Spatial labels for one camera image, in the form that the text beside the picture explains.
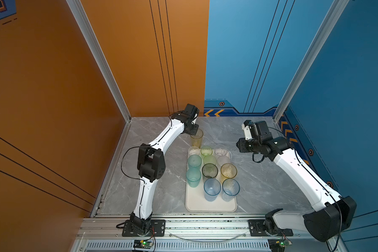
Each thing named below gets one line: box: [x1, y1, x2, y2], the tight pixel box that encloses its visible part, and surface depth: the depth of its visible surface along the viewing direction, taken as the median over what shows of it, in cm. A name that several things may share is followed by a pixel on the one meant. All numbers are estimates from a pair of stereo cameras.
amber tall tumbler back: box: [190, 128, 204, 149], surface depth 96 cm
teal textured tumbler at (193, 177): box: [185, 167, 202, 188], surface depth 85 cm
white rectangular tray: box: [185, 182, 237, 213], surface depth 82 cm
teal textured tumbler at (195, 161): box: [187, 154, 203, 171], surface depth 89 cm
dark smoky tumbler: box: [201, 162, 219, 179], surface depth 82 cm
